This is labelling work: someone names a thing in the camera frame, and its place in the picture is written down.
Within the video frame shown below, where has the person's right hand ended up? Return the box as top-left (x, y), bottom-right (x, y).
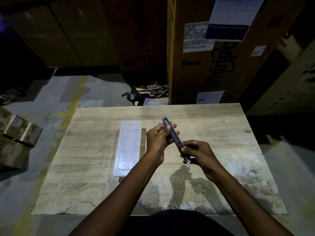
top-left (180, 140), bottom-right (223, 181)

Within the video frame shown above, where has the person's left hand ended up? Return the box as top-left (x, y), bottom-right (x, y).
top-left (146, 123), bottom-right (180, 166)

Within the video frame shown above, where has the person's left forearm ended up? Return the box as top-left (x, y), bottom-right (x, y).
top-left (69, 151), bottom-right (163, 236)

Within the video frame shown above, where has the person's right forearm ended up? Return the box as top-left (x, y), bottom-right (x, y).
top-left (209, 167), bottom-right (295, 236)

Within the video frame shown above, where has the large printed brown cardboard box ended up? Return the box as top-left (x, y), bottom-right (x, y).
top-left (167, 0), bottom-right (308, 105)

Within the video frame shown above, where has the person's dark clothing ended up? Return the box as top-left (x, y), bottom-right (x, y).
top-left (125, 210), bottom-right (234, 236)

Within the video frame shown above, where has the white wavy slotted insert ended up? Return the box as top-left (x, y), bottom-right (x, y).
top-left (121, 129), bottom-right (141, 166)

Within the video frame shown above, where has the pale label with dark mark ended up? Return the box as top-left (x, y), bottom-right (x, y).
top-left (196, 90), bottom-right (225, 104)

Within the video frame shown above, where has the white printed label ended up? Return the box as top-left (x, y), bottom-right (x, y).
top-left (183, 21), bottom-right (216, 53)

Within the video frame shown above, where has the small white label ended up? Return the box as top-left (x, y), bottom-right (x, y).
top-left (251, 45), bottom-right (267, 57)

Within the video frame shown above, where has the stack of taped cardboard boxes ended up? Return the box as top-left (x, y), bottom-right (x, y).
top-left (0, 107), bottom-right (44, 171)

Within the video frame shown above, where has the white and blue paper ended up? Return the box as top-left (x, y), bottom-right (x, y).
top-left (205, 0), bottom-right (266, 42)

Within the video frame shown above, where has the pile of dark straps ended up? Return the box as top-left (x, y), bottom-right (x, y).
top-left (122, 81), bottom-right (169, 106)

